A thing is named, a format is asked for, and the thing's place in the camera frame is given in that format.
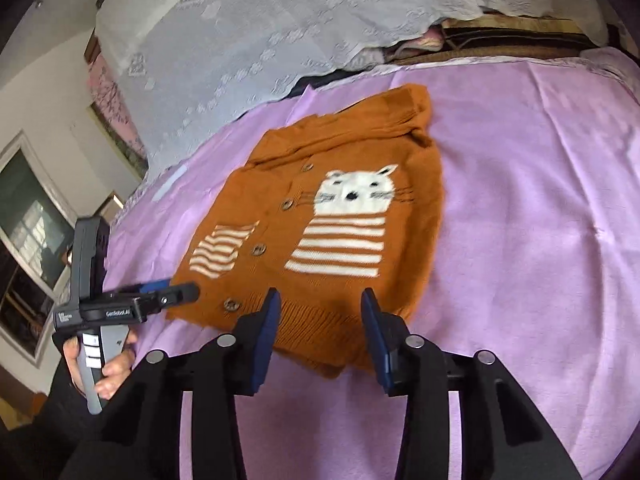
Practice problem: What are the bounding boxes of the orange knit cat cardigan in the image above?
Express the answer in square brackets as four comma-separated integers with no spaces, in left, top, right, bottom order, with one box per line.
[169,84,444,378]

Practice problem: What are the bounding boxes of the dark sleeve forearm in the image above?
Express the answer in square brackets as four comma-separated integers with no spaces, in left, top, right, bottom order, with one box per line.
[0,358,106,480]

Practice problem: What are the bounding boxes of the person's left hand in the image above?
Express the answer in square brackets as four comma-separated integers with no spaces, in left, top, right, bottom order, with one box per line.
[62,330,138,400]

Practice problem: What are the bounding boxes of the white lace cover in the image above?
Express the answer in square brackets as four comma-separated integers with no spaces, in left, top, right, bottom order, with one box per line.
[96,0,608,178]

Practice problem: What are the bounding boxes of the folded pink quilt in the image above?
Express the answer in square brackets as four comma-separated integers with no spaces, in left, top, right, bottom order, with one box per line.
[344,25,445,72]

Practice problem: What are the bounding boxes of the woven bamboo mat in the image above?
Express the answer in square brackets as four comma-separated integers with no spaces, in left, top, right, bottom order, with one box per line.
[390,13,596,65]

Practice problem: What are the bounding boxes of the window with white frame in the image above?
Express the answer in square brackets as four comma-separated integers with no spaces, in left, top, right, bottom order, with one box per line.
[1,132,76,365]

